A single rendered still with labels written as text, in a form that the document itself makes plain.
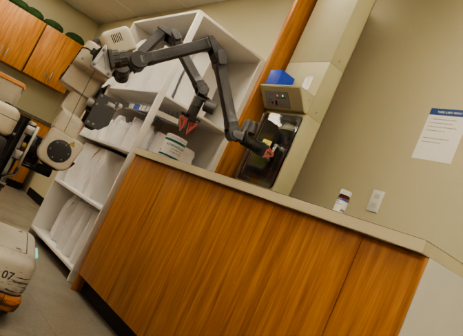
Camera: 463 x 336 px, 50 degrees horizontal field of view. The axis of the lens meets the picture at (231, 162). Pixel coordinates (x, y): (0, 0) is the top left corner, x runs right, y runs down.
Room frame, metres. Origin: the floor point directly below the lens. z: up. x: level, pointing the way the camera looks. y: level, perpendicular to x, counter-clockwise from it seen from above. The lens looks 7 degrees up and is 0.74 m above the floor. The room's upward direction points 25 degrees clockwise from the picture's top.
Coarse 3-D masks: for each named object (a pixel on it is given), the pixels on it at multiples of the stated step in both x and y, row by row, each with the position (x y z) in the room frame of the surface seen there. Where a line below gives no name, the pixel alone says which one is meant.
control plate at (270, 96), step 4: (268, 92) 2.59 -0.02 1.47; (272, 92) 2.56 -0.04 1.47; (276, 92) 2.53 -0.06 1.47; (280, 92) 2.50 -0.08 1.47; (284, 92) 2.48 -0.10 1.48; (268, 96) 2.60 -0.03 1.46; (272, 96) 2.57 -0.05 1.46; (276, 96) 2.54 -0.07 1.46; (280, 96) 2.52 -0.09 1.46; (284, 96) 2.49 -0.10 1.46; (288, 96) 2.47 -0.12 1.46; (268, 100) 2.62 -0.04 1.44; (272, 100) 2.59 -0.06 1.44; (276, 100) 2.56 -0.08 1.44; (280, 100) 2.53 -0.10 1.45; (284, 100) 2.50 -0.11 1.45; (288, 100) 2.48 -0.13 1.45; (268, 104) 2.63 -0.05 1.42; (272, 104) 2.60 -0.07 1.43; (280, 104) 2.54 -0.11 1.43; (284, 104) 2.52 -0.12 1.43; (288, 104) 2.49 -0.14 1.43
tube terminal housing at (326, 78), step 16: (288, 64) 2.69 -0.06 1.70; (304, 64) 2.58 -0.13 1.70; (320, 64) 2.48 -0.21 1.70; (320, 80) 2.44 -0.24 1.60; (336, 80) 2.48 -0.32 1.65; (320, 96) 2.45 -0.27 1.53; (272, 112) 2.65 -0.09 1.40; (288, 112) 2.55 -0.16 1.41; (320, 112) 2.48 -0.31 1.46; (304, 128) 2.44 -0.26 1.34; (304, 144) 2.47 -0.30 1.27; (288, 160) 2.44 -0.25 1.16; (304, 160) 2.54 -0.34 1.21; (288, 176) 2.46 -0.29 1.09; (288, 192) 2.49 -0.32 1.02
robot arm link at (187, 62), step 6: (174, 30) 2.67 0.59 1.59; (174, 36) 2.66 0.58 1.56; (180, 36) 2.67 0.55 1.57; (174, 42) 2.68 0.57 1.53; (180, 42) 2.69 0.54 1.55; (180, 60) 2.69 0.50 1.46; (186, 60) 2.66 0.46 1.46; (186, 66) 2.65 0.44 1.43; (192, 66) 2.65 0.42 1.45; (186, 72) 2.68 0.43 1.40; (192, 72) 2.64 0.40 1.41; (198, 72) 2.65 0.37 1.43; (192, 78) 2.63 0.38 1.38; (198, 78) 2.63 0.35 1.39; (192, 84) 2.66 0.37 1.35; (198, 84) 2.61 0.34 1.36; (204, 84) 2.62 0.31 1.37; (198, 90) 2.61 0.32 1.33
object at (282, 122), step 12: (264, 120) 2.66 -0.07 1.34; (276, 120) 2.58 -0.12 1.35; (288, 120) 2.50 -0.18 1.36; (300, 120) 2.43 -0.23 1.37; (264, 132) 2.62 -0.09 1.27; (276, 132) 2.54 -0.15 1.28; (288, 132) 2.47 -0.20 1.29; (288, 144) 2.44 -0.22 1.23; (252, 156) 2.63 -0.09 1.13; (276, 156) 2.48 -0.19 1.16; (252, 168) 2.59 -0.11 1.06; (264, 168) 2.52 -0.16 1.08; (276, 168) 2.45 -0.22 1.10; (252, 180) 2.56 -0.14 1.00; (264, 180) 2.49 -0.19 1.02
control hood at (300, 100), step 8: (264, 88) 2.60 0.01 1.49; (272, 88) 2.55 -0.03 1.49; (280, 88) 2.49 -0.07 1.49; (288, 88) 2.44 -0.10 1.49; (296, 88) 2.39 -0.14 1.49; (264, 96) 2.64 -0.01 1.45; (296, 96) 2.41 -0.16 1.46; (304, 96) 2.39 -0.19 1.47; (312, 96) 2.42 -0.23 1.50; (264, 104) 2.66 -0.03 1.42; (296, 104) 2.44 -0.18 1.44; (304, 104) 2.41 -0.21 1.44; (296, 112) 2.49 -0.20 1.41; (304, 112) 2.43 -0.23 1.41
